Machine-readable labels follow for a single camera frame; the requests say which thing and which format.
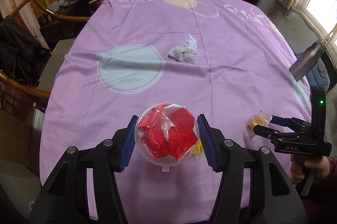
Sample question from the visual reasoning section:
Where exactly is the white plastic wrap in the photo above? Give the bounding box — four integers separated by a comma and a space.
168, 34, 198, 63

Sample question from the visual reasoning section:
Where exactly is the purple printed bed sheet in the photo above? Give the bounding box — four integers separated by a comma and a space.
29, 0, 311, 223

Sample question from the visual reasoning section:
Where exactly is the person's right hand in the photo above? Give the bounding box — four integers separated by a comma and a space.
290, 155, 330, 184

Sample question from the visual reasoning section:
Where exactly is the blue cushioned chair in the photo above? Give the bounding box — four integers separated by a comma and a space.
306, 59, 330, 92

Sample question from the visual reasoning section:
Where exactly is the floral orange curtain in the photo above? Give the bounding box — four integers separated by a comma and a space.
1, 0, 49, 49

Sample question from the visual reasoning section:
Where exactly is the wooden armchair with cushion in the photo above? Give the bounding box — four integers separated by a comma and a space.
1, 0, 90, 113

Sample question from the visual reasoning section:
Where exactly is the small clear jelly cup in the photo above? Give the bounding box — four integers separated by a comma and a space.
248, 111, 272, 136

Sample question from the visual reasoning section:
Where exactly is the dark jacket on chair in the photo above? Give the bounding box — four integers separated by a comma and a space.
1, 16, 51, 88

